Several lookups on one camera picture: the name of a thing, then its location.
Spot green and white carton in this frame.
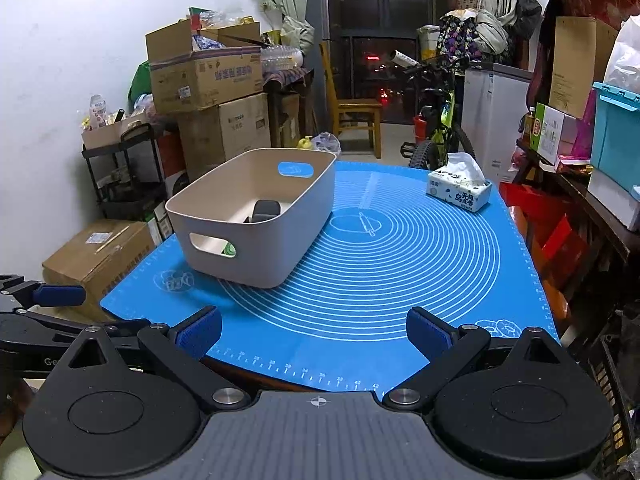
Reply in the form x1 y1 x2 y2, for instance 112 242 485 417
529 104 578 166

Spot teal storage box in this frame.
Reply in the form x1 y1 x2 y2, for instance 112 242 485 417
590 81 640 193

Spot red gift boxes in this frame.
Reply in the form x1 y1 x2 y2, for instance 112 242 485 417
500 180 590 311

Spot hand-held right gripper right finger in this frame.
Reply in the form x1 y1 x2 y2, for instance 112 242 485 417
382 306 564 408

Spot black plastic crate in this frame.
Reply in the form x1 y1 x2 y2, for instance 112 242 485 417
585 300 640 467

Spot red and white appliance box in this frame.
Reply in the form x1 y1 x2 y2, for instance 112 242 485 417
157 132 191 197

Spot black utility cart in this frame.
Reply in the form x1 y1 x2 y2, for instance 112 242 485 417
81 122 173 222

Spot green and black bicycle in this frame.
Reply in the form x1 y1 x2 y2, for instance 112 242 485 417
392 50 493 171

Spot open cardboard box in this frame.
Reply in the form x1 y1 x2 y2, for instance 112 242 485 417
146 19 264 115

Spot beige plastic storage bin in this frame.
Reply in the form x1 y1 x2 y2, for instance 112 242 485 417
165 148 337 289

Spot blue silicone baking mat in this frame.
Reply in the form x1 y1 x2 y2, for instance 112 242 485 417
100 161 560 395

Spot white chest freezer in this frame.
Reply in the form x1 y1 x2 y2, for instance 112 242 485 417
462 62 533 184

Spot tall cardboard box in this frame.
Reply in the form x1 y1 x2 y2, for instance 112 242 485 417
549 16 621 120

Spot wooden chair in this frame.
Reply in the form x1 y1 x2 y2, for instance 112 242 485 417
320 42 383 158

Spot tissue pack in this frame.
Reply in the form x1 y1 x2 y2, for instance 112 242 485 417
426 152 493 213

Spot black and grey object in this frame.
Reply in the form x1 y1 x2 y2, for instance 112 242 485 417
245 199 281 225

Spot sealed cardboard box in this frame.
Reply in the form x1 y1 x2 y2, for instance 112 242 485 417
42 219 157 323

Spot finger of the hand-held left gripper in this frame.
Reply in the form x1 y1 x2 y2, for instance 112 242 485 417
0 274 86 309
0 310 87 347

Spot clear plastic bag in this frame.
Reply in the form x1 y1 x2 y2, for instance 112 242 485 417
298 132 342 157

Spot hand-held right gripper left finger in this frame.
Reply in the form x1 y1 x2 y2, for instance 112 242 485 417
69 305 252 408

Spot large printed cardboard box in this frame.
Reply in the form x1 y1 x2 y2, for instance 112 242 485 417
177 92 272 182

